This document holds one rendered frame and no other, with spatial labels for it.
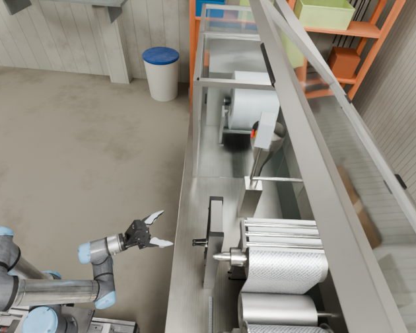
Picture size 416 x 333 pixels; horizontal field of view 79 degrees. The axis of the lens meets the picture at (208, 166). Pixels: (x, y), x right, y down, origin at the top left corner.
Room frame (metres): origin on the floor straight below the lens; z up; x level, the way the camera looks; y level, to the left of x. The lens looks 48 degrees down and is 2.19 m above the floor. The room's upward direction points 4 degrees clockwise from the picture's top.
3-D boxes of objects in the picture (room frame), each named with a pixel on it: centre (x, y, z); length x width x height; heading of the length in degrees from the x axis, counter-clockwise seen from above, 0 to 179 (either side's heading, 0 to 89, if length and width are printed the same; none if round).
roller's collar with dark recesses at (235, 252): (0.36, -0.13, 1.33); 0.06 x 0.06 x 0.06; 2
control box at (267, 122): (0.67, -0.17, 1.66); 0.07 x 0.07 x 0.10; 79
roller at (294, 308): (0.24, -0.28, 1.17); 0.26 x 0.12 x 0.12; 92
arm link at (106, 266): (0.38, 0.41, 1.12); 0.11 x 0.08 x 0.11; 24
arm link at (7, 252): (0.29, 0.66, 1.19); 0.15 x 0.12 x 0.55; 24
